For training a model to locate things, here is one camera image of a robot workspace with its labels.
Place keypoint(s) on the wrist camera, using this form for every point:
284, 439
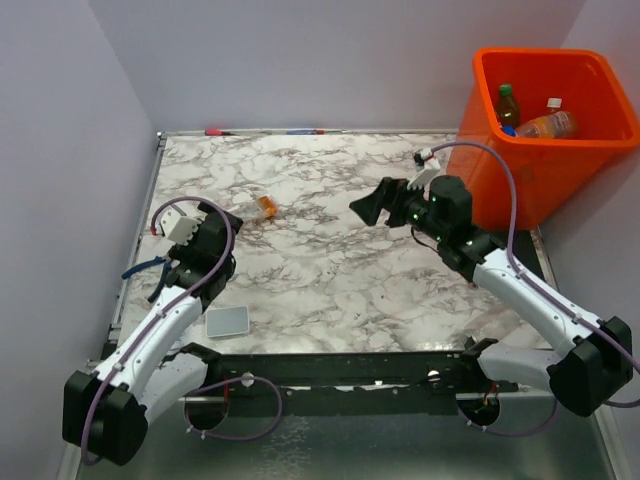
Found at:
178, 228
427, 167

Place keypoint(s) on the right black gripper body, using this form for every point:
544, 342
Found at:
419, 214

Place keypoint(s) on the green cap tea bottle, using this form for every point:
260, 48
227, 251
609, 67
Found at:
507, 107

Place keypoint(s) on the small blue label bottle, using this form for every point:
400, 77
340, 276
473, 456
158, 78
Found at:
554, 104

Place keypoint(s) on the black base frame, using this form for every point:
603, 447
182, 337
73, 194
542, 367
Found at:
333, 384

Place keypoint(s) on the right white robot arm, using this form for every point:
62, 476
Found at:
590, 359

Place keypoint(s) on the blue red pen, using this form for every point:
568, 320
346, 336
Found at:
314, 132

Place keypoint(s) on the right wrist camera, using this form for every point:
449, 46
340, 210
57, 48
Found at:
427, 167

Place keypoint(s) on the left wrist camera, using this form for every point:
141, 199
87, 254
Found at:
178, 228

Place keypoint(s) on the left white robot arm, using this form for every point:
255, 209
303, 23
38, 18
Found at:
107, 412

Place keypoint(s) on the large orange label bottle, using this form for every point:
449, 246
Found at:
558, 125

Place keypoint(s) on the red marker pen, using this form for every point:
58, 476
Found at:
217, 133

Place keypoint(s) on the black box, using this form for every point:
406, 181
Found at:
527, 250

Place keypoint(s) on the orange plastic bin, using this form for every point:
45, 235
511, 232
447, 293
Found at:
546, 172

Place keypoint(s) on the orange label crushed bottle left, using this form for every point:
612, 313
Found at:
260, 209

